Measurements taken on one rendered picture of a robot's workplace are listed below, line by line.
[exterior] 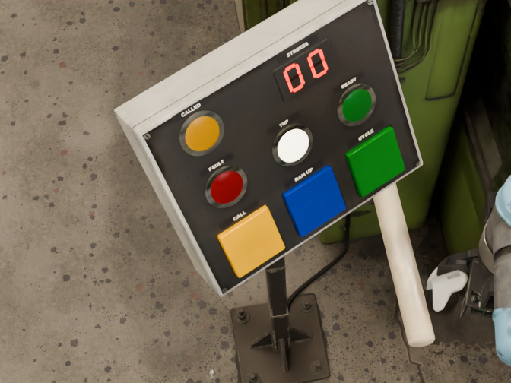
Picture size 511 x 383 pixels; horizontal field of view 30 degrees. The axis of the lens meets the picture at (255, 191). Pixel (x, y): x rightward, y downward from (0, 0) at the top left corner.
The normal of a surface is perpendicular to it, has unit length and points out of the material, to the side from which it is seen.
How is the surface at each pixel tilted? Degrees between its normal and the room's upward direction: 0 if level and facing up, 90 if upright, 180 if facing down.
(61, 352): 0
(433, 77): 90
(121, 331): 0
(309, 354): 0
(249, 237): 60
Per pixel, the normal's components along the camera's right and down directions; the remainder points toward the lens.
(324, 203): 0.46, 0.42
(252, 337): -0.05, -0.44
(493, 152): -0.70, -0.21
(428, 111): 0.16, 0.89
